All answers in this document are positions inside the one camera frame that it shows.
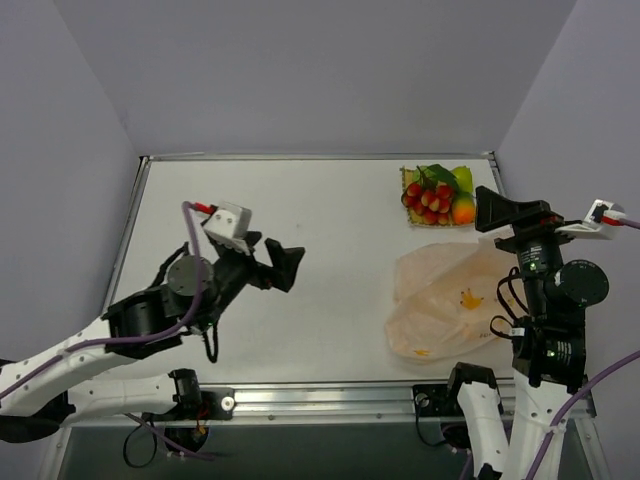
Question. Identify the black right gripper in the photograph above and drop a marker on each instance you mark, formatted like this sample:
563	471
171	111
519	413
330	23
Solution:
530	226

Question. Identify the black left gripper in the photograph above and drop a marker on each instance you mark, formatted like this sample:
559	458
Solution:
258	270

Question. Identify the orange green fake mango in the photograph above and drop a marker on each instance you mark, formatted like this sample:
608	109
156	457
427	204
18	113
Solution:
463	209

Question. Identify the green fake apple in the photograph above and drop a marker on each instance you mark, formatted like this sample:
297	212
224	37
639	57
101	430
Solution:
464	178

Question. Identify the red fake cherry tomatoes bunch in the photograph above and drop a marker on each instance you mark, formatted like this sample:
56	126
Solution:
427	194

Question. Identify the translucent printed plastic bag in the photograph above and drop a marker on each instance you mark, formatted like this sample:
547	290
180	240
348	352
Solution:
444	298

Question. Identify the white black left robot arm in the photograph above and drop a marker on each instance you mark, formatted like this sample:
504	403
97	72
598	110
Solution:
65	384

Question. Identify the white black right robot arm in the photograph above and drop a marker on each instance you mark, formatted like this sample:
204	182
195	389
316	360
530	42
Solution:
548	340

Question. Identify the yellow woven bamboo mat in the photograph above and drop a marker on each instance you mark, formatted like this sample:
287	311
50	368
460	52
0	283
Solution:
434	196

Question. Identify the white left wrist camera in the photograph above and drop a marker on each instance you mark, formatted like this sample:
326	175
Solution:
229	222

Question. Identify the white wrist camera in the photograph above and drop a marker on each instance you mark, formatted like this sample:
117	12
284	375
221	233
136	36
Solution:
229	222
600	223

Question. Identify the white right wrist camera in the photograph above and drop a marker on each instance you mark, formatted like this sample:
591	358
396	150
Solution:
600	223

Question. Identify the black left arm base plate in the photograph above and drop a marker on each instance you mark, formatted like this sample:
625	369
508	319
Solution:
215	404

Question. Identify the aluminium front frame rail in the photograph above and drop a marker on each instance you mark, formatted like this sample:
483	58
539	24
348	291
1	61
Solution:
306	403

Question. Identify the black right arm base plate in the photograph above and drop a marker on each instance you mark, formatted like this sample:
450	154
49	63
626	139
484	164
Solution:
435	400

